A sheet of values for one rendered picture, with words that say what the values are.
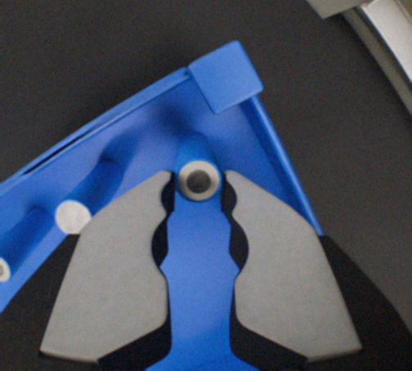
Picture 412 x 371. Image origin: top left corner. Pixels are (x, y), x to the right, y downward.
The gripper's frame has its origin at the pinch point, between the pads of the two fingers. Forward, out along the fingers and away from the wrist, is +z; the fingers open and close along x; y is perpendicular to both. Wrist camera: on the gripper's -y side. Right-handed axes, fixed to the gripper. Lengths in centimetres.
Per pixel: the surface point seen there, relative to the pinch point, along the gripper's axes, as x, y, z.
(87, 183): -5.1, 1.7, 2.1
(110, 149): -5.0, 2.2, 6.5
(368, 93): 33, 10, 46
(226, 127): 1.7, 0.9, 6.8
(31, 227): -9.5, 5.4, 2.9
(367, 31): 30, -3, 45
